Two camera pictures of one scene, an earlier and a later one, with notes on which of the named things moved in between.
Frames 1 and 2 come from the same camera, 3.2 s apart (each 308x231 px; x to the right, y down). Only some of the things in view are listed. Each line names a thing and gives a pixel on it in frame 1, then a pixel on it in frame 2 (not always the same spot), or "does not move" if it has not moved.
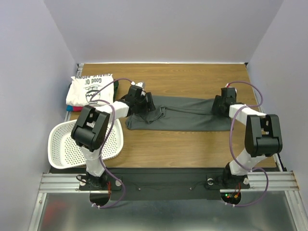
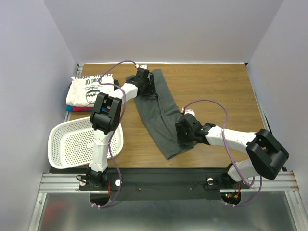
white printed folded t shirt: [96, 90] does not move
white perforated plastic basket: [64, 152] does not move
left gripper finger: [152, 105] → [152, 93]
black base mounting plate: [163, 184] does not move
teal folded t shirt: [70, 108] does not move
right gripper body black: [218, 106] → [180, 132]
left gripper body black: [141, 104] → [146, 84]
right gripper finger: [217, 105] → [181, 134]
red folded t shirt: [77, 108] does not move
